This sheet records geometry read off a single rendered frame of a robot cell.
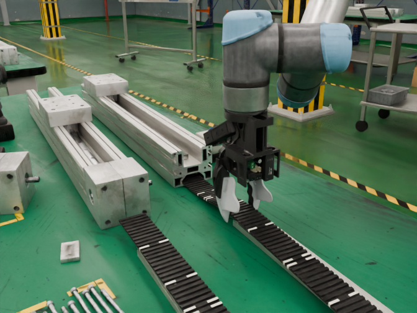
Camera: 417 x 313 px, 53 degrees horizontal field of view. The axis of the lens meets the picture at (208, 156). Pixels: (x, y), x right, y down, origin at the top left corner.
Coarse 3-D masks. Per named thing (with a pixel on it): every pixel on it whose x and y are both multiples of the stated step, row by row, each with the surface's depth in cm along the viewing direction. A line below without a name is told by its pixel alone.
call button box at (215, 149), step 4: (200, 132) 111; (204, 132) 111; (200, 136) 109; (204, 140) 107; (212, 148) 106; (216, 148) 107; (212, 152) 106; (216, 152) 107; (212, 156) 107; (216, 156) 107; (212, 160) 107
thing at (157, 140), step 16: (128, 96) 137; (96, 112) 143; (112, 112) 129; (128, 112) 130; (144, 112) 123; (112, 128) 129; (128, 128) 115; (144, 128) 107; (160, 128) 114; (176, 128) 107; (128, 144) 118; (144, 144) 106; (160, 144) 97; (176, 144) 106; (192, 144) 98; (144, 160) 108; (160, 160) 98; (176, 160) 92; (192, 160) 97; (208, 160) 97; (176, 176) 94; (208, 176) 99
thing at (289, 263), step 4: (308, 252) 66; (296, 256) 65; (300, 256) 65; (304, 256) 65; (308, 256) 65; (312, 256) 64; (288, 260) 64; (292, 260) 64; (296, 260) 64; (300, 260) 64; (304, 260) 64; (308, 260) 64; (312, 260) 64; (284, 264) 63; (288, 264) 63; (292, 264) 63; (296, 264) 63; (300, 264) 63; (288, 268) 63
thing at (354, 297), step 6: (348, 294) 57; (354, 294) 57; (336, 300) 56; (342, 300) 56; (348, 300) 56; (354, 300) 56; (360, 300) 56; (330, 306) 55; (336, 306) 55; (342, 306) 55; (348, 306) 55
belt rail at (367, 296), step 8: (248, 232) 75; (256, 240) 73; (296, 240) 69; (264, 248) 71; (304, 248) 67; (272, 256) 69; (280, 264) 68; (328, 264) 64; (288, 272) 66; (336, 272) 62; (344, 280) 60; (360, 288) 58; (368, 296) 57; (376, 304) 55; (384, 312) 54; (392, 312) 54
